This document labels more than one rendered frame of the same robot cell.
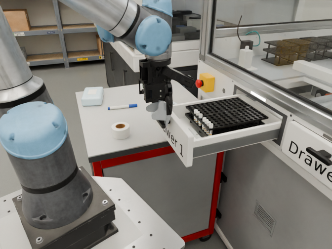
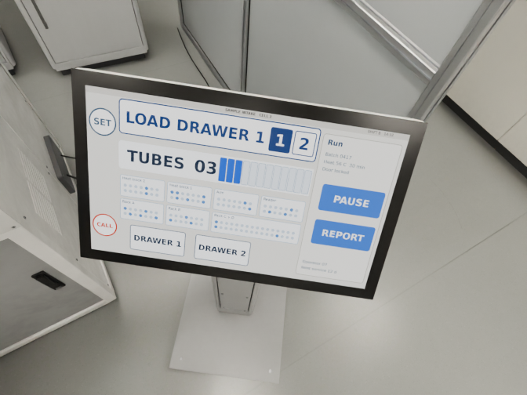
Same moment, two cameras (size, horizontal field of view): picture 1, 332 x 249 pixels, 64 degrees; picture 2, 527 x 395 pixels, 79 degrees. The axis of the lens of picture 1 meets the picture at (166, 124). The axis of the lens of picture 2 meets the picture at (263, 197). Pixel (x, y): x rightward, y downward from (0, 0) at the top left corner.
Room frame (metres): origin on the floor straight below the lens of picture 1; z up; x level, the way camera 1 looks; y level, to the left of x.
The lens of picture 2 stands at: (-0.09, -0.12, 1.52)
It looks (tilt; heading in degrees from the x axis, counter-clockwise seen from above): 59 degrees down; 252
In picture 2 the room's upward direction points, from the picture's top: 10 degrees clockwise
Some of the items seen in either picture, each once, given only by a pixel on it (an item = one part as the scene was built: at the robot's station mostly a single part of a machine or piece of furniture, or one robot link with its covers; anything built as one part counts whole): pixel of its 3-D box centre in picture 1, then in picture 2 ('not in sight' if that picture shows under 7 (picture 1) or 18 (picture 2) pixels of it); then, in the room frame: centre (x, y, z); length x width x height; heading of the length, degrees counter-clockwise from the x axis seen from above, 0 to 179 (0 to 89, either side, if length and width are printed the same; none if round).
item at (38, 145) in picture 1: (38, 141); not in sight; (0.45, 0.26, 1.02); 0.13 x 0.12 x 0.14; 31
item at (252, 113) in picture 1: (224, 119); not in sight; (0.82, -0.21, 0.87); 0.22 x 0.18 x 0.06; 111
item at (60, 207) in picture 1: (54, 186); not in sight; (0.45, 0.25, 0.90); 0.15 x 0.15 x 0.10
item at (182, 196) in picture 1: (145, 169); not in sight; (1.14, 0.11, 0.38); 0.62 x 0.58 x 0.76; 21
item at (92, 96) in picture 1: (93, 96); not in sight; (1.22, 0.37, 0.78); 0.15 x 0.10 x 0.04; 8
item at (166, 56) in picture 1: (158, 51); not in sight; (0.73, 0.02, 1.13); 0.08 x 0.08 x 0.05
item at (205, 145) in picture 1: (226, 120); not in sight; (0.82, -0.21, 0.86); 0.40 x 0.26 x 0.06; 111
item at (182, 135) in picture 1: (171, 128); not in sight; (0.75, -0.02, 0.87); 0.29 x 0.02 x 0.11; 21
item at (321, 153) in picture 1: (321, 154); not in sight; (0.55, -0.40, 0.91); 0.07 x 0.04 x 0.01; 21
